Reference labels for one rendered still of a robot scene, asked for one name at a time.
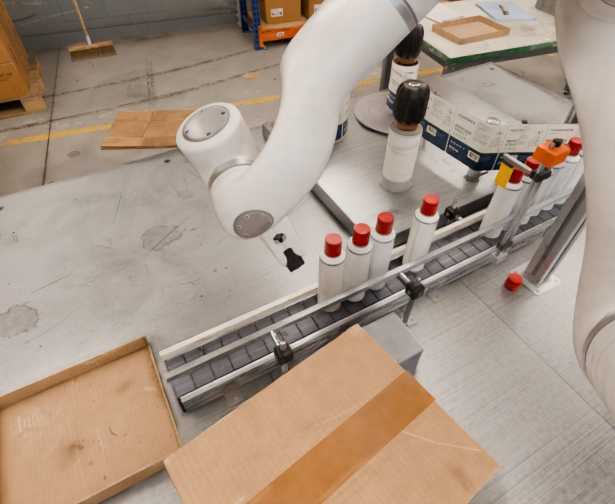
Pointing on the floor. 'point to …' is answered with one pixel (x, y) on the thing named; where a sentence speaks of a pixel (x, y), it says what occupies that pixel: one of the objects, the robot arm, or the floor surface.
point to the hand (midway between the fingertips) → (292, 259)
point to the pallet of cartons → (1, 64)
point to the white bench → (541, 37)
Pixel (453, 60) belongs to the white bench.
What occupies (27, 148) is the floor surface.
